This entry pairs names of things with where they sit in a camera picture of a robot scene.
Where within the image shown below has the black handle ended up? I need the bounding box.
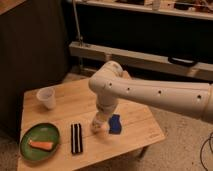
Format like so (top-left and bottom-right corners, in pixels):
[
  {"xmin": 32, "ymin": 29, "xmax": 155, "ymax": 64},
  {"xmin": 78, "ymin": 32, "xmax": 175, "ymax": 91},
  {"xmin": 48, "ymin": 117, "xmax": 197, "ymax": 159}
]
[{"xmin": 168, "ymin": 57, "xmax": 198, "ymax": 67}]

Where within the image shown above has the blue sponge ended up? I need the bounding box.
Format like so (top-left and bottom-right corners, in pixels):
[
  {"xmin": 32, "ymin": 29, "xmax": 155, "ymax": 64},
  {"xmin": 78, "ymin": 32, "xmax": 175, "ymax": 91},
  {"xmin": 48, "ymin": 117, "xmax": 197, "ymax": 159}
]
[{"xmin": 109, "ymin": 114, "xmax": 122, "ymax": 134}]

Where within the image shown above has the long white shelf beam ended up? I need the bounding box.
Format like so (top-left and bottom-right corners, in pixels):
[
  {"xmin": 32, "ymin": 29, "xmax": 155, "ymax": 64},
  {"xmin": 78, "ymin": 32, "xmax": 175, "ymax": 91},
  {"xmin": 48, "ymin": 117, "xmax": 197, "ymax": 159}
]
[{"xmin": 69, "ymin": 41, "xmax": 213, "ymax": 81}]

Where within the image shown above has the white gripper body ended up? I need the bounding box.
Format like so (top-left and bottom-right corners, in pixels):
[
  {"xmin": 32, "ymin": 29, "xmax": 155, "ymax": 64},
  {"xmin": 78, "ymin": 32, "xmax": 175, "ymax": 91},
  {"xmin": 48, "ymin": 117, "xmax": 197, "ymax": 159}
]
[{"xmin": 93, "ymin": 112, "xmax": 110, "ymax": 126}]

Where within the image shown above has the green plate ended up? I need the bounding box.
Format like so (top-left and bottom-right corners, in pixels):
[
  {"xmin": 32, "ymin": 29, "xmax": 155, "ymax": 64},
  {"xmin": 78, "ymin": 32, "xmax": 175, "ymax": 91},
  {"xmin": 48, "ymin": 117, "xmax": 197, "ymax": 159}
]
[{"xmin": 19, "ymin": 123, "xmax": 60, "ymax": 162}]

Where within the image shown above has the black striped rectangular block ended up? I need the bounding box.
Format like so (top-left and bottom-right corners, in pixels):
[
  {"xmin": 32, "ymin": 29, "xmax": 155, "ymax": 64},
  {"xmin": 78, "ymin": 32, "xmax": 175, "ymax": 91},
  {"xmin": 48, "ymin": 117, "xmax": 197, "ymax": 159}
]
[{"xmin": 71, "ymin": 123, "xmax": 83, "ymax": 155}]

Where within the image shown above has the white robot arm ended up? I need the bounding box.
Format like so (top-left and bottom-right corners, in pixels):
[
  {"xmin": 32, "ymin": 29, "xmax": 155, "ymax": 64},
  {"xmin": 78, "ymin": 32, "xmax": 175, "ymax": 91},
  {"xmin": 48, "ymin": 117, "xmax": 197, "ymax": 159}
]
[{"xmin": 88, "ymin": 61, "xmax": 213, "ymax": 128}]

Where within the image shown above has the orange carrot piece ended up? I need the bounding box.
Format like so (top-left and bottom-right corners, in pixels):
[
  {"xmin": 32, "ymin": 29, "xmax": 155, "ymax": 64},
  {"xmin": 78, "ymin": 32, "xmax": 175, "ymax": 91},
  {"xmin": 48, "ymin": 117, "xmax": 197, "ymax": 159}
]
[{"xmin": 29, "ymin": 140, "xmax": 53, "ymax": 151}]

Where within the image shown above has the wooden table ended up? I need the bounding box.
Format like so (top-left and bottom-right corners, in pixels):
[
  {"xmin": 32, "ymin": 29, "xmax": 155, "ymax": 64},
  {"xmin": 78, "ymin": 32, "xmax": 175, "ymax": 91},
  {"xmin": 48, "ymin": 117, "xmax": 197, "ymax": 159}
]
[{"xmin": 18, "ymin": 79, "xmax": 165, "ymax": 171}]

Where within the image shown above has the black cable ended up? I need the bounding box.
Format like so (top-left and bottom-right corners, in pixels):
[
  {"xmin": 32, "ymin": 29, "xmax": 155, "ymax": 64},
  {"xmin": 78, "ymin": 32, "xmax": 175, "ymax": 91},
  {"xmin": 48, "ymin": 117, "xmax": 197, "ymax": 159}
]
[{"xmin": 199, "ymin": 131, "xmax": 213, "ymax": 171}]

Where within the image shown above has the white plastic cup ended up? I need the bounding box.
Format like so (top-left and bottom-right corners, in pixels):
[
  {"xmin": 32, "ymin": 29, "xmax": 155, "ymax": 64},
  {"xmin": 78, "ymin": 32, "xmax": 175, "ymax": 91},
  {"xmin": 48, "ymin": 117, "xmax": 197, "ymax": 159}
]
[{"xmin": 36, "ymin": 87, "xmax": 56, "ymax": 110}]

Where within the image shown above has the metal vertical pole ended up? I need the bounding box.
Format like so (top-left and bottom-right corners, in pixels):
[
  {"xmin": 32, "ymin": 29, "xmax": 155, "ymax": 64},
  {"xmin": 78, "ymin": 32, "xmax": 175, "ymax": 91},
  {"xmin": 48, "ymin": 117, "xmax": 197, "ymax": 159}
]
[{"xmin": 72, "ymin": 0, "xmax": 83, "ymax": 46}]

